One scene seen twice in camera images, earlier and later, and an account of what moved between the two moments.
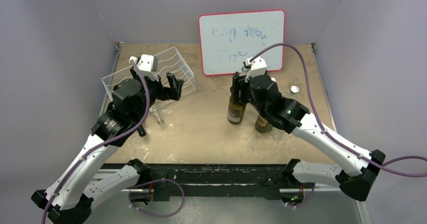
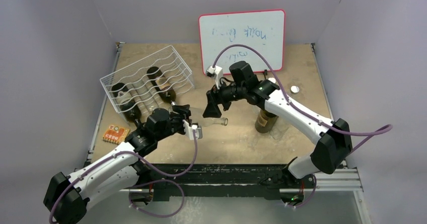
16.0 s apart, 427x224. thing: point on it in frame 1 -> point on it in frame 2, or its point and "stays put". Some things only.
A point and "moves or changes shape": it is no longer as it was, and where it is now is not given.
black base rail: x=245 y=181 stays put
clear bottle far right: x=294 y=89 stays put
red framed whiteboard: x=227 y=40 stays put
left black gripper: x=167 y=93 -> x=184 y=113
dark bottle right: x=262 y=125 stays put
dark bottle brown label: x=235 y=112 moves or changes shape
